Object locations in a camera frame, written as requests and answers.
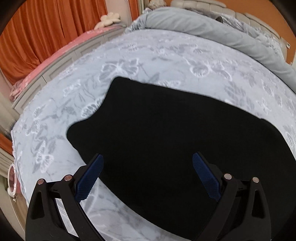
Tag black pants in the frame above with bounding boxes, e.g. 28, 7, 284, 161
66, 76, 296, 240

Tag grey cabinet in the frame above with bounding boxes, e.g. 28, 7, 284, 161
11, 27, 126, 114

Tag orange curtain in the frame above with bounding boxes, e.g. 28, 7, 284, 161
0, 0, 109, 156

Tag beige padded headboard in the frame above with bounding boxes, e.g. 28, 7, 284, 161
170, 0, 288, 63

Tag round white mirror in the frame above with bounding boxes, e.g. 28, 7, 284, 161
6, 162, 19, 202

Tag grey duvet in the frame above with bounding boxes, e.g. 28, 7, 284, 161
125, 6, 296, 87

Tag white plush toy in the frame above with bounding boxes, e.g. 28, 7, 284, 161
94, 11, 122, 30

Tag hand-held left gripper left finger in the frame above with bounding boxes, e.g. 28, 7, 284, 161
25, 153, 108, 241

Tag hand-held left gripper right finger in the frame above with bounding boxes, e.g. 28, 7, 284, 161
192, 152, 271, 241

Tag butterfly print bed blanket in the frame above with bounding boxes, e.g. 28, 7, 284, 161
10, 17, 296, 241

